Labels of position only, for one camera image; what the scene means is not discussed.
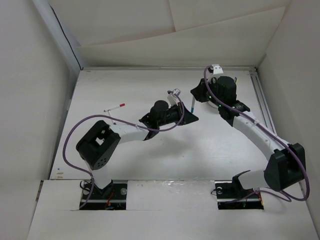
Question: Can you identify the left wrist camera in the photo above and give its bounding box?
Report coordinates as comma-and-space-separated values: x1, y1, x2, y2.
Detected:
167, 88, 181, 107

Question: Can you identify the blue capped white marker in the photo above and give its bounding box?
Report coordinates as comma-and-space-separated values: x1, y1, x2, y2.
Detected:
190, 97, 196, 114

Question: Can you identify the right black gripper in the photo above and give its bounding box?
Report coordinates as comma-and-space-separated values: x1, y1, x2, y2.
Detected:
191, 77, 224, 108

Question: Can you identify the white round divided container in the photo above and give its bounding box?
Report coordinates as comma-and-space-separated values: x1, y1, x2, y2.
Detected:
207, 101, 219, 109

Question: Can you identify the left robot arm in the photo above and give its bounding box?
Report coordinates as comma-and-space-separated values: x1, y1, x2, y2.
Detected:
75, 100, 199, 199

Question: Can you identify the purple capped white marker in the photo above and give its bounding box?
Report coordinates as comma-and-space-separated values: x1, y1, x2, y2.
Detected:
107, 110, 116, 125

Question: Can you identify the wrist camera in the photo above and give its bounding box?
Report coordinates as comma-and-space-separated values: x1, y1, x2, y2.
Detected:
209, 64, 224, 76
167, 88, 181, 107

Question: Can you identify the red capped white marker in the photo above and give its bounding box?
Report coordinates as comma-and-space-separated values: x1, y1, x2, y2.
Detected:
103, 103, 126, 112

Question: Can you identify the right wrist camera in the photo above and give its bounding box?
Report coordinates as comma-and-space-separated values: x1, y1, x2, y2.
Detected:
209, 64, 224, 76

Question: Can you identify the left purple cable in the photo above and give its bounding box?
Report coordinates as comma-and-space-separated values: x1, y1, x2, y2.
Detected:
62, 89, 185, 210

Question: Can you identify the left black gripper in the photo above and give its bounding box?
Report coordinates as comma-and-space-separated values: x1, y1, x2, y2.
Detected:
157, 102, 198, 127

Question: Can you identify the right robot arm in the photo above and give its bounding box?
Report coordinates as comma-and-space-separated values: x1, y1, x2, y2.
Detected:
190, 76, 307, 202

